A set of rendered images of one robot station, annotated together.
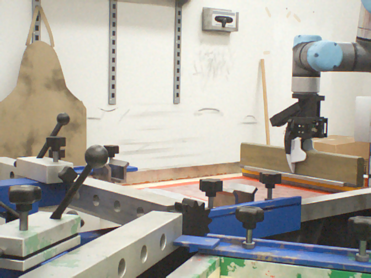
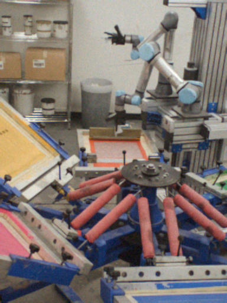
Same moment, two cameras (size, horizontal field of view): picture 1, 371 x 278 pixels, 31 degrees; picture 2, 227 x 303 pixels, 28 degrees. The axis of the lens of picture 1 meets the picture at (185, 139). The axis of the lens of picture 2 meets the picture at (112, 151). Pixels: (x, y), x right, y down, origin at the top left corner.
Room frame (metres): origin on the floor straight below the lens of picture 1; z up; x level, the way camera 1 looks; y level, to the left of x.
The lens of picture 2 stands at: (-0.04, 2.56, 2.30)
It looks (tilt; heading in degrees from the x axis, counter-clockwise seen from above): 23 degrees down; 303
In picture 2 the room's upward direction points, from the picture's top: 4 degrees clockwise
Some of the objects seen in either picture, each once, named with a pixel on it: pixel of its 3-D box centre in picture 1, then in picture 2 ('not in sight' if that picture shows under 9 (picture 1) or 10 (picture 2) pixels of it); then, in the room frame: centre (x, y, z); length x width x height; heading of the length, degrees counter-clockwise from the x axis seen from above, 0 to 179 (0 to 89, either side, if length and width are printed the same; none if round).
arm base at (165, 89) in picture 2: not in sight; (164, 87); (1.66, -0.83, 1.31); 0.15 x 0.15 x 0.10
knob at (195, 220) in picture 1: (184, 220); (181, 172); (1.05, 0.00, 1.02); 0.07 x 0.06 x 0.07; 131
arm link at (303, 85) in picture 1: (306, 86); (119, 107); (1.76, -0.32, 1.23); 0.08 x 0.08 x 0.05
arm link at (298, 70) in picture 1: (307, 56); (120, 97); (1.76, -0.32, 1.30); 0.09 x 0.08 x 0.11; 10
